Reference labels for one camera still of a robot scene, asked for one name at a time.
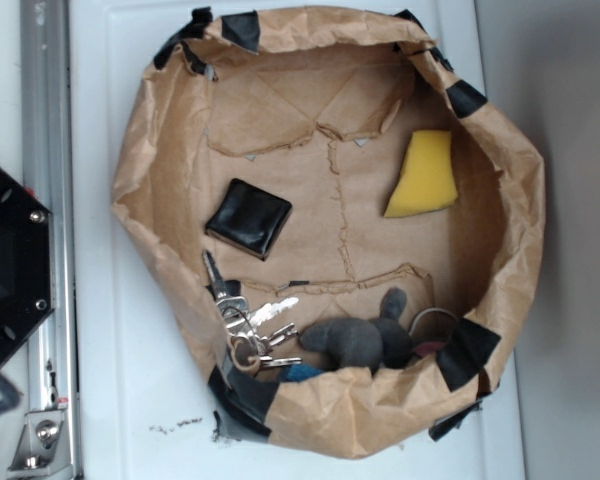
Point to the blue cloth piece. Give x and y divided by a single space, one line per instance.
298 373

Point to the silver key bunch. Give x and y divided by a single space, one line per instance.
250 351

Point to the metal corner bracket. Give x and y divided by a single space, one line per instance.
43 447

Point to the grey plush mouse toy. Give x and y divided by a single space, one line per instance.
355 342

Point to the yellow sponge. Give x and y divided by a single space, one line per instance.
426 181

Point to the dark red cloth piece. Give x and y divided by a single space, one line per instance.
423 349

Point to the brown paper bag bin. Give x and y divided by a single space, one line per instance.
317 105

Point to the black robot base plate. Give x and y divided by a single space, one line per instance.
25 265

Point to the black box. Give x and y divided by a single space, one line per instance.
249 218

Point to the aluminium frame rail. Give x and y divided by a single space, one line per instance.
47 161

